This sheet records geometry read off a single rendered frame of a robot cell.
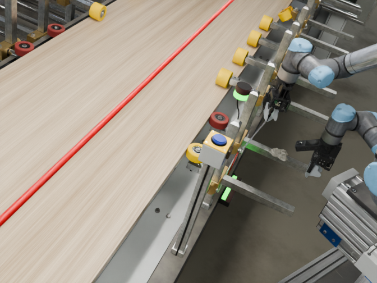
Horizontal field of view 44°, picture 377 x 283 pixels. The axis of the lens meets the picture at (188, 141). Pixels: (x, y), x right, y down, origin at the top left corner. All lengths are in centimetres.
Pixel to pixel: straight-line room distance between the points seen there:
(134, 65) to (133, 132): 47
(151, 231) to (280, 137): 196
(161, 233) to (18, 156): 60
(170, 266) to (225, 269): 97
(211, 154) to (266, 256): 150
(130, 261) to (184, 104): 69
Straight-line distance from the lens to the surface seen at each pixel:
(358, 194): 168
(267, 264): 270
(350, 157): 374
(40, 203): 149
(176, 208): 192
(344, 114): 178
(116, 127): 177
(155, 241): 179
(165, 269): 163
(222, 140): 131
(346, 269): 263
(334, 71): 168
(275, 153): 196
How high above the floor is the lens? 203
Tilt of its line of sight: 39 degrees down
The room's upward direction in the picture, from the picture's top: 17 degrees clockwise
